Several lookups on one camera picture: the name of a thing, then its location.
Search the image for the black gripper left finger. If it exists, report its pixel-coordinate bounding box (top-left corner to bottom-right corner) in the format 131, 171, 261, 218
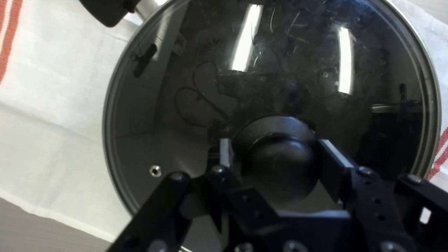
107, 137, 282, 252

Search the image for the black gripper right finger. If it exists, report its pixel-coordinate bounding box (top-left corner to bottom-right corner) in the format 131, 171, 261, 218
316, 137, 448, 252

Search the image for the glass lid with black knob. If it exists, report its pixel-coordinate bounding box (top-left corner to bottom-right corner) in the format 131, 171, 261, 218
101, 0, 443, 217

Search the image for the white towel with red stripes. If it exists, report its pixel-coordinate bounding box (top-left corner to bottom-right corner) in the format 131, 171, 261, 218
0, 0, 448, 245

